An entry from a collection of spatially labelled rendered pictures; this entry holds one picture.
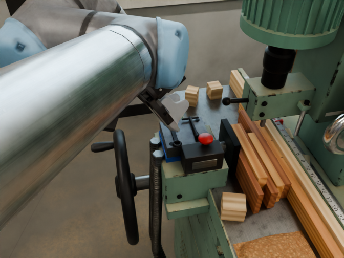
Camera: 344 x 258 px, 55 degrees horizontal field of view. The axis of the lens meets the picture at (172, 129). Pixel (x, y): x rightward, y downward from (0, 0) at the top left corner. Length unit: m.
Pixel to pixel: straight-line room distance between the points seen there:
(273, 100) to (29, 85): 0.59
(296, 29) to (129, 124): 1.77
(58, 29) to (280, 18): 0.36
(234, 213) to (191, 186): 0.11
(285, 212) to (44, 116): 0.60
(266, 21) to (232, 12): 1.52
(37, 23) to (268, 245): 0.50
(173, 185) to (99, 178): 1.29
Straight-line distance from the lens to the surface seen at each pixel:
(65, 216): 1.84
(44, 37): 0.40
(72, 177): 1.99
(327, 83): 0.73
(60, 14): 0.41
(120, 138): 0.76
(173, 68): 0.34
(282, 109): 0.76
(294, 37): 0.60
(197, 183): 0.70
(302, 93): 0.75
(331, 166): 0.94
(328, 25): 0.63
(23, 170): 0.18
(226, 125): 0.73
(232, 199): 0.67
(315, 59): 0.76
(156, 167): 0.71
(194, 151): 0.65
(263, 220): 0.70
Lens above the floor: 1.47
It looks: 42 degrees down
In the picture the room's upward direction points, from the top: straight up
